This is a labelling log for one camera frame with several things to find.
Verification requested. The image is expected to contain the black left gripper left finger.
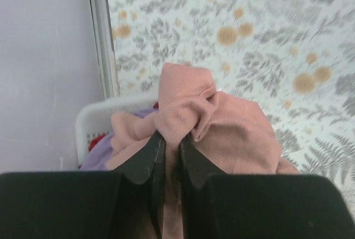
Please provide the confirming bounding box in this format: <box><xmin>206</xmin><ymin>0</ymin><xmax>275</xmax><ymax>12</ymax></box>
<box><xmin>109</xmin><ymin>134</ymin><xmax>165</xmax><ymax>238</ymax></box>

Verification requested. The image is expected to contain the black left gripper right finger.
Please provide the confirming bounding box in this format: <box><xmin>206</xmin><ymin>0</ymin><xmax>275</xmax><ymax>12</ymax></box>
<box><xmin>179</xmin><ymin>136</ymin><xmax>222</xmax><ymax>238</ymax></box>

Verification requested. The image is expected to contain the pink t-shirt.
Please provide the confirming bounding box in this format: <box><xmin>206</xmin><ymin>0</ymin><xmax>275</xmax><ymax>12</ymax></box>
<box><xmin>106</xmin><ymin>63</ymin><xmax>297</xmax><ymax>238</ymax></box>

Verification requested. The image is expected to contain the lavender t-shirt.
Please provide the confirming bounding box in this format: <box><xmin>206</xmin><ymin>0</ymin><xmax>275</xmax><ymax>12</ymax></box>
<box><xmin>81</xmin><ymin>109</ymin><xmax>158</xmax><ymax>171</ymax></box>

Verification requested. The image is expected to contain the white plastic laundry basket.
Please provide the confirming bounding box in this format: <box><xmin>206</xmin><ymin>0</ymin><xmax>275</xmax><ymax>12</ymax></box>
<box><xmin>75</xmin><ymin>93</ymin><xmax>158</xmax><ymax>166</ymax></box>

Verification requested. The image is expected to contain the floral tablecloth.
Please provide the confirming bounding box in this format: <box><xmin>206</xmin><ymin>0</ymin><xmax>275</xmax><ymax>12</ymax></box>
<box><xmin>104</xmin><ymin>0</ymin><xmax>355</xmax><ymax>187</ymax></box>

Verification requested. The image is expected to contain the aluminium table edge rail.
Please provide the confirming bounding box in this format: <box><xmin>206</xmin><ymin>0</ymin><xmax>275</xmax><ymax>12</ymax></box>
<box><xmin>90</xmin><ymin>0</ymin><xmax>120</xmax><ymax>99</ymax></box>

